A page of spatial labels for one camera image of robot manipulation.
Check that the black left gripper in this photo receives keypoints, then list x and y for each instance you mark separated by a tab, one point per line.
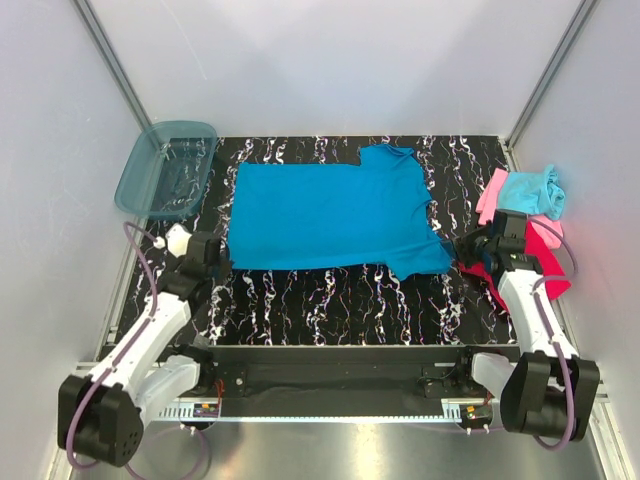
224	269

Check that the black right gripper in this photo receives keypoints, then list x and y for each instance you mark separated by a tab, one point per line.
461	244

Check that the blue t shirt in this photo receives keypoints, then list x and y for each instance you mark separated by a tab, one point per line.
317	216

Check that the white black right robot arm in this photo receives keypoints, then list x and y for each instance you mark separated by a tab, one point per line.
550	391

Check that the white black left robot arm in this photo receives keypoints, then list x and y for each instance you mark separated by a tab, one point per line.
102	415

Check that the light pink t shirt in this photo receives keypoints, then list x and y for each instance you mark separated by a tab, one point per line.
488	202

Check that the cyan t shirt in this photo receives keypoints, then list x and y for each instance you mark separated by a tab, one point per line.
533	193

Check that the magenta t shirt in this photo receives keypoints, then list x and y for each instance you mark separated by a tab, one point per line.
555	287

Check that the teal transparent plastic bin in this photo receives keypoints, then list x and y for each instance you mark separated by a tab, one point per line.
167	171

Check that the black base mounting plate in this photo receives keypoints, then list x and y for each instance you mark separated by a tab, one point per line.
334	383

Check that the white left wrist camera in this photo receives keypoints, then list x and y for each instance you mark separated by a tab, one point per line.
176	240

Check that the left aluminium frame post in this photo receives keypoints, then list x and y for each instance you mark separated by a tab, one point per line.
108	54

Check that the aluminium frame post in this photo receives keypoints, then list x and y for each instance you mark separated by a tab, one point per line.
108	54
568	40

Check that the right aluminium frame post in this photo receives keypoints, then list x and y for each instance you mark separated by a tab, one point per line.
568	40

